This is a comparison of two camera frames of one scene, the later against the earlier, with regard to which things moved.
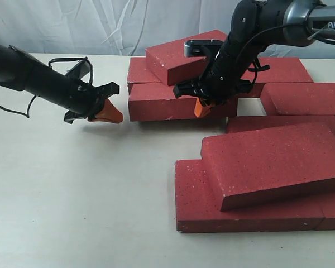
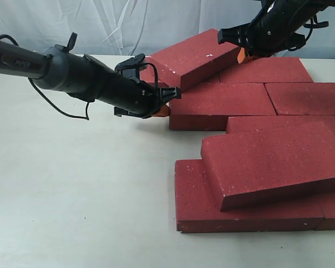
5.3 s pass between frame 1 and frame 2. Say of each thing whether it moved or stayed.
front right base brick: stayed
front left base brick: stayed
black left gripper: moved
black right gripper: moved
